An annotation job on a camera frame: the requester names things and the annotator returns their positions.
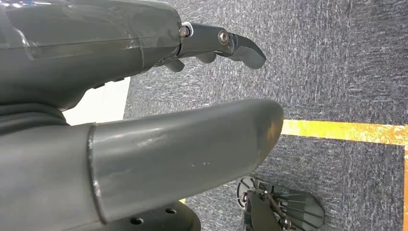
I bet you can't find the white flat panel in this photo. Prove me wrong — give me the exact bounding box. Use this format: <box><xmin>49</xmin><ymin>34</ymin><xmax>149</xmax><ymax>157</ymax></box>
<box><xmin>62</xmin><ymin>76</ymin><xmax>132</xmax><ymax>126</ymax></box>

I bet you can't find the black robot part with holes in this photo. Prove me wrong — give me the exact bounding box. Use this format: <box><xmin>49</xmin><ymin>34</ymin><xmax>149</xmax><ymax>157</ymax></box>
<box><xmin>71</xmin><ymin>200</ymin><xmax>202</xmax><ymax>231</ymax></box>

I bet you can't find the ribbed grey left arm sleeve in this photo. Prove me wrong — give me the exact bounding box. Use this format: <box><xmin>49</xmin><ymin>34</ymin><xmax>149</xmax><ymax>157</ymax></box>
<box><xmin>0</xmin><ymin>103</ymin><xmax>70</xmax><ymax>136</ymax></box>

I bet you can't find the dark grey robot foot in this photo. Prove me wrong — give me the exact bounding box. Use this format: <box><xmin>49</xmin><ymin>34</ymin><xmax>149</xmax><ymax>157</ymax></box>
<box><xmin>236</xmin><ymin>176</ymin><xmax>325</xmax><ymax>231</ymax></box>

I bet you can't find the yellow floor tape strip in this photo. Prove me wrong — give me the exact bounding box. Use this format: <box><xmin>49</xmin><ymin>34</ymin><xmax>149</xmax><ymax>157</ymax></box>
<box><xmin>281</xmin><ymin>119</ymin><xmax>408</xmax><ymax>147</ymax></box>

